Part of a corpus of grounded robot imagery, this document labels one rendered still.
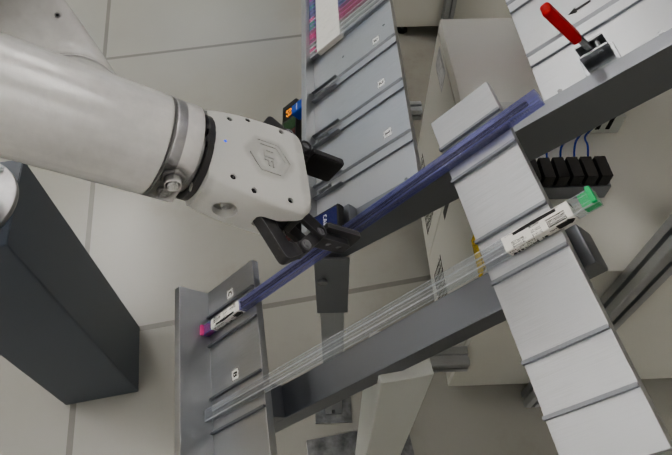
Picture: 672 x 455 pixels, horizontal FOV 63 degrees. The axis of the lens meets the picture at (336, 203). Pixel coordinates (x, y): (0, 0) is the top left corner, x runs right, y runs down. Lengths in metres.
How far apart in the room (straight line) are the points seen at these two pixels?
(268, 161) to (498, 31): 0.99
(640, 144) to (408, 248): 0.74
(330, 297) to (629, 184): 0.60
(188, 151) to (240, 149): 0.05
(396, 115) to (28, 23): 0.51
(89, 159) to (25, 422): 1.27
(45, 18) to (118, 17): 2.14
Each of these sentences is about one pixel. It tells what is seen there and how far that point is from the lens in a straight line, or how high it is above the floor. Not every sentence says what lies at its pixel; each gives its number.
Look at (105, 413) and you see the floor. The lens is 1.57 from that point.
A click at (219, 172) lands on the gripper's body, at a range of 0.45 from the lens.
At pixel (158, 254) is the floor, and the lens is 1.74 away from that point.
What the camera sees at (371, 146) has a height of 0.80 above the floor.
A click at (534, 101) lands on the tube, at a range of 0.51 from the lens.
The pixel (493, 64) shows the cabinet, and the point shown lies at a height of 0.62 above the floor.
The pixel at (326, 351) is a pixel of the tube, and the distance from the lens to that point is 0.57.
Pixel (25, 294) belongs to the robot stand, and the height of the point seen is 0.55.
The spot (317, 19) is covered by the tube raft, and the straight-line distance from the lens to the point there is 1.17.
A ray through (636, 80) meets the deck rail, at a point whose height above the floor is 1.03.
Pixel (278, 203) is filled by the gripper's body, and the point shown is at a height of 1.04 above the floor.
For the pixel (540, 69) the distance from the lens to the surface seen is 0.72.
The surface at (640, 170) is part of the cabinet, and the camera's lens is 1.18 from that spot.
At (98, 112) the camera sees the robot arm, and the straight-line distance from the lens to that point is 0.42.
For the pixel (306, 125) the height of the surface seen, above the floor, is 0.74.
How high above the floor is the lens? 1.41
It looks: 53 degrees down
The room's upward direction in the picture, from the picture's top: straight up
